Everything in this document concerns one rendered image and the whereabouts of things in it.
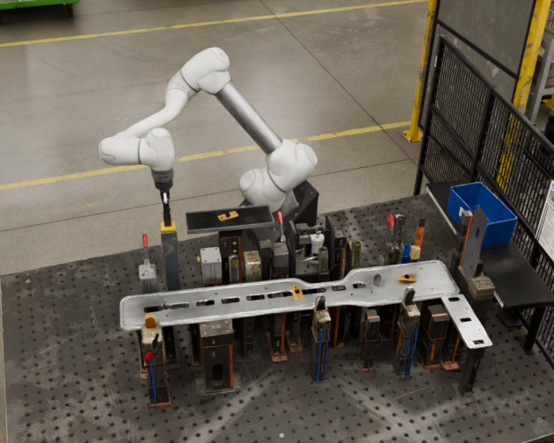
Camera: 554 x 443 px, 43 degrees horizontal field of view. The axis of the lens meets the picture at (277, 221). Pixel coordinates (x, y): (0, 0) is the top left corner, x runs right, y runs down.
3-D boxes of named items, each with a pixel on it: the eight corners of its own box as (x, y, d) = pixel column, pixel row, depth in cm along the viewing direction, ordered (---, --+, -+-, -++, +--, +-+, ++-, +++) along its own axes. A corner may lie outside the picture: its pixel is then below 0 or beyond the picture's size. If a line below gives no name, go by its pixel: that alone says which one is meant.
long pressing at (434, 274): (120, 337, 263) (120, 334, 263) (120, 297, 281) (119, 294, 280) (462, 295, 286) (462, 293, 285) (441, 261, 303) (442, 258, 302)
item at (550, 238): (559, 272, 274) (581, 208, 256) (532, 237, 292) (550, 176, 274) (564, 272, 275) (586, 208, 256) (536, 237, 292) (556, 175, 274)
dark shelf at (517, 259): (504, 312, 277) (506, 306, 275) (424, 187, 347) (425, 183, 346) (555, 305, 280) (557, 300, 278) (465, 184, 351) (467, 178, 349)
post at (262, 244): (259, 316, 314) (260, 247, 291) (258, 308, 318) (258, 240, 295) (270, 315, 315) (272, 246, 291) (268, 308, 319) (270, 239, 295)
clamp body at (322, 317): (309, 385, 283) (314, 324, 263) (303, 363, 293) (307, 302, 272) (331, 382, 285) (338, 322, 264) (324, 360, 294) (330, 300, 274)
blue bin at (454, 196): (479, 249, 304) (484, 224, 296) (444, 209, 327) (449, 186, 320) (512, 242, 308) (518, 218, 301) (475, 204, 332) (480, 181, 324)
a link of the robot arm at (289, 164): (289, 183, 344) (324, 158, 335) (287, 199, 330) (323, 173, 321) (183, 63, 319) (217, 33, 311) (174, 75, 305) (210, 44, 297)
